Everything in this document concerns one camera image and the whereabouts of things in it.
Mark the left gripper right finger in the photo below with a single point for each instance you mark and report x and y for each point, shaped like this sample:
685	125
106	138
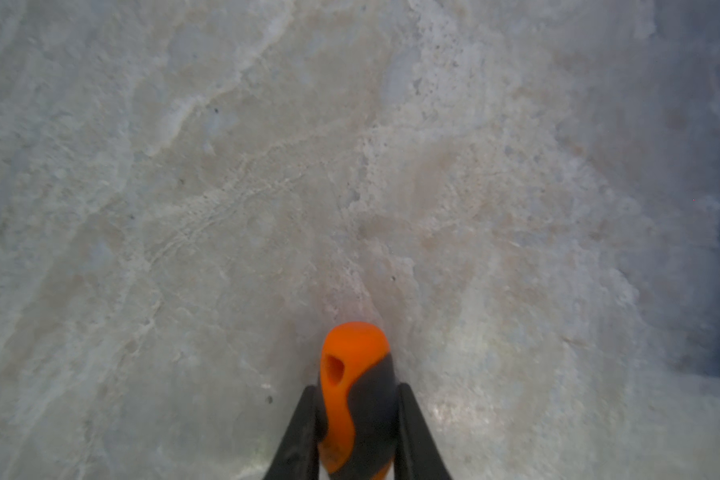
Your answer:
417	456

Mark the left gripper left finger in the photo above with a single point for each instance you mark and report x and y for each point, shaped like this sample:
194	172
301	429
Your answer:
297	457

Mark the orange black handled screwdriver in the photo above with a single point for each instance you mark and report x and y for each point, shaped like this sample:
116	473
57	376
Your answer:
356	403

